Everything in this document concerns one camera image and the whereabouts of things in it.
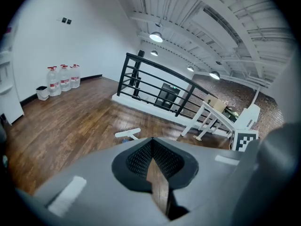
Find three water jugs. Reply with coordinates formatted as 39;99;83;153
46;66;62;97

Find white table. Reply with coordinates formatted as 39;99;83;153
181;101;237;138

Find black square pillar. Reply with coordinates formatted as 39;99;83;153
132;50;145;97

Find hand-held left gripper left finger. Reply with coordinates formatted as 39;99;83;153
35;137;170;226

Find small white bin black liner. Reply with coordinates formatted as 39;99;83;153
36;86;49;101

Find black metal railing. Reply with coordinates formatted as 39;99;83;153
117;52;216;117

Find open cardboard box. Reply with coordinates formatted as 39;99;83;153
204;95;227;110

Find black cabinet green light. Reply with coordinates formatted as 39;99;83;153
155;83;181;110

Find white water dispenser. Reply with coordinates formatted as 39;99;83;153
0;50;25;126

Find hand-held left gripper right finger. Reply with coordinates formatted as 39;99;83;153
153;137;247;224

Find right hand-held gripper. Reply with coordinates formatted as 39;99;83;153
229;128;260;152

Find white tall appliance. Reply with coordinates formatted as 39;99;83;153
236;104;261;130

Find inverted clear dispenser jug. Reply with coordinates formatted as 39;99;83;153
0;24;18;54

